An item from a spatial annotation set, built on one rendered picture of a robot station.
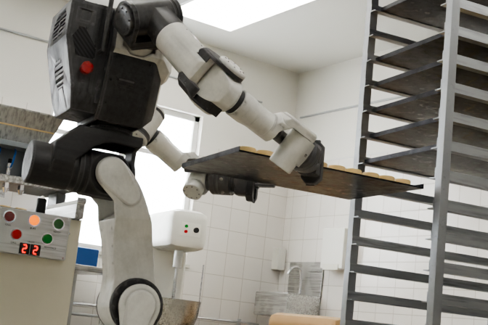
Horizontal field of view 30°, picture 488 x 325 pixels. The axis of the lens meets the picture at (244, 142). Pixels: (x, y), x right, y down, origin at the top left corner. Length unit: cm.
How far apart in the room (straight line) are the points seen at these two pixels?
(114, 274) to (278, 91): 625
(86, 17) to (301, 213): 599
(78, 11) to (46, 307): 103
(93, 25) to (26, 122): 142
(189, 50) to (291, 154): 36
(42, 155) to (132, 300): 43
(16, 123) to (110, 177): 145
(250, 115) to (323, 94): 619
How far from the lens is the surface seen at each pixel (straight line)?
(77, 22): 241
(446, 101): 274
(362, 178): 262
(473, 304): 278
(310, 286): 798
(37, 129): 381
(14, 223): 294
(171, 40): 222
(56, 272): 301
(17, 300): 298
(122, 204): 239
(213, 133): 805
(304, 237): 816
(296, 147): 225
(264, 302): 789
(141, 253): 243
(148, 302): 238
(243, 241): 815
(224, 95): 214
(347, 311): 302
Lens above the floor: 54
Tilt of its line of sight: 12 degrees up
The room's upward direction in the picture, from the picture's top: 6 degrees clockwise
